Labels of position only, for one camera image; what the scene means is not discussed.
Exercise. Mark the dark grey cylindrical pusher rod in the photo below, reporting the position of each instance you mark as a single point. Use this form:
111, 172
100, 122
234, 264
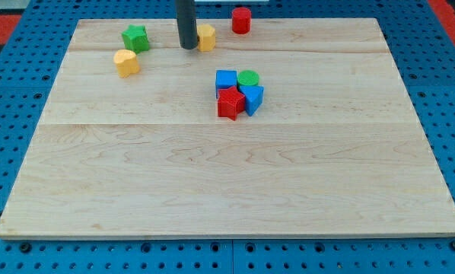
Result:
186, 23

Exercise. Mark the yellow hexagon block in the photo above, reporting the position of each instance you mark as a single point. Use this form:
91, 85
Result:
206, 37

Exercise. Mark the red cylinder block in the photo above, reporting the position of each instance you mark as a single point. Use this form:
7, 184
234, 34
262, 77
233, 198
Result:
241, 20

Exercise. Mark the green star block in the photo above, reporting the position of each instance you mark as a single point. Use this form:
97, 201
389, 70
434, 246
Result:
135, 38

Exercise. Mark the blue cube block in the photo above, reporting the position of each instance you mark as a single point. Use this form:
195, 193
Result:
225, 79

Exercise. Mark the yellow heart block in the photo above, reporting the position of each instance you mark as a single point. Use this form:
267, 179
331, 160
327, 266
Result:
126, 63

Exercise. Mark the green cylinder block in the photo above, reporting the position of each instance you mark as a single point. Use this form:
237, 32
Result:
248, 78

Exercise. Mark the red star block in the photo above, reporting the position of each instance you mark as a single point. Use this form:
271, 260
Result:
230, 102

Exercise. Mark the blue triangle block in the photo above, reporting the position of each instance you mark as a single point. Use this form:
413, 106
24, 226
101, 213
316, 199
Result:
253, 98

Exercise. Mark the light wooden board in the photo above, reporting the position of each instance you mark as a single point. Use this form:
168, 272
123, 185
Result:
335, 150

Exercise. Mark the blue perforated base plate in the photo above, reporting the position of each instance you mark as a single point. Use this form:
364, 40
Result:
30, 60

